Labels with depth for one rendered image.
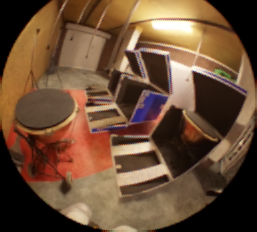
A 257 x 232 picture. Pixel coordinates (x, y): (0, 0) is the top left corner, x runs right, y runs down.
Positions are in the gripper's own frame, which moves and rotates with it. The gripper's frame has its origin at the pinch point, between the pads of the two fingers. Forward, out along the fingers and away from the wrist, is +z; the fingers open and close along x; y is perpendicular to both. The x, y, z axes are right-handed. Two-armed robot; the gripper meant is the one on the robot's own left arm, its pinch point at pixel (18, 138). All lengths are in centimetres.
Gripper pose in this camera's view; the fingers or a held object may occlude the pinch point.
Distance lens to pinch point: 70.5
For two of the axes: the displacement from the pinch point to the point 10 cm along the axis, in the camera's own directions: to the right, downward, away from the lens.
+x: -8.9, -1.6, -4.2
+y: 4.3, -6.1, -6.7
